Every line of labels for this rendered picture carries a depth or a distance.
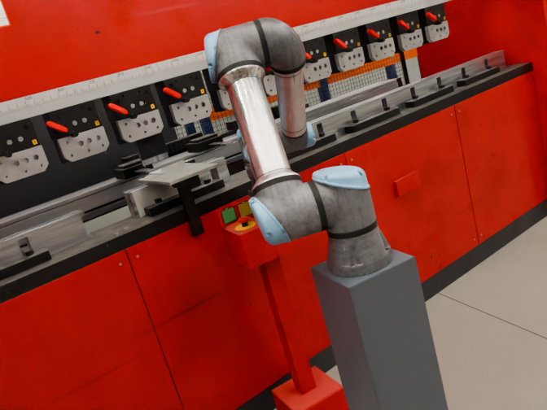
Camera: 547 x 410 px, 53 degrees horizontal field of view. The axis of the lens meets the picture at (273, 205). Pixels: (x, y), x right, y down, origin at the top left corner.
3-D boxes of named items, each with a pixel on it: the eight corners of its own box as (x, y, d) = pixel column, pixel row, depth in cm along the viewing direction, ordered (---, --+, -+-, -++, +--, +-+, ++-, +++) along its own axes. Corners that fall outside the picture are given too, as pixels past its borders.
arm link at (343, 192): (384, 222, 119) (371, 163, 115) (326, 240, 118) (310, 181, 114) (367, 209, 130) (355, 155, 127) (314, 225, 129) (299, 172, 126)
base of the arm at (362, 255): (406, 257, 122) (397, 216, 120) (351, 283, 117) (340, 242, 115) (369, 243, 136) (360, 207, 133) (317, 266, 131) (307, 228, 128)
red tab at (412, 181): (399, 197, 238) (396, 181, 237) (396, 196, 240) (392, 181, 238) (421, 185, 246) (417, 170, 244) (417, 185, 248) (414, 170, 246)
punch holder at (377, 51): (374, 61, 241) (365, 23, 237) (361, 64, 248) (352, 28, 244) (396, 54, 249) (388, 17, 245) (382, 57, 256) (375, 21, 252)
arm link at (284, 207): (330, 224, 115) (255, 8, 128) (262, 245, 114) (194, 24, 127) (325, 235, 126) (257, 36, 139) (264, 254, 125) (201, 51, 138)
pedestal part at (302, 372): (303, 395, 194) (262, 258, 180) (295, 388, 199) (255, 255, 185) (317, 387, 196) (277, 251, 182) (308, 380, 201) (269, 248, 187)
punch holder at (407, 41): (403, 51, 251) (396, 15, 247) (390, 54, 258) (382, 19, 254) (424, 45, 259) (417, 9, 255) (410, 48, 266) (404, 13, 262)
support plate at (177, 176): (170, 185, 165) (169, 182, 165) (138, 182, 187) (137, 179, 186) (219, 166, 174) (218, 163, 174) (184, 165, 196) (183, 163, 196)
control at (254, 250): (250, 270, 172) (234, 218, 168) (230, 259, 187) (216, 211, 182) (302, 246, 180) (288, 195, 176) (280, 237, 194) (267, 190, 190)
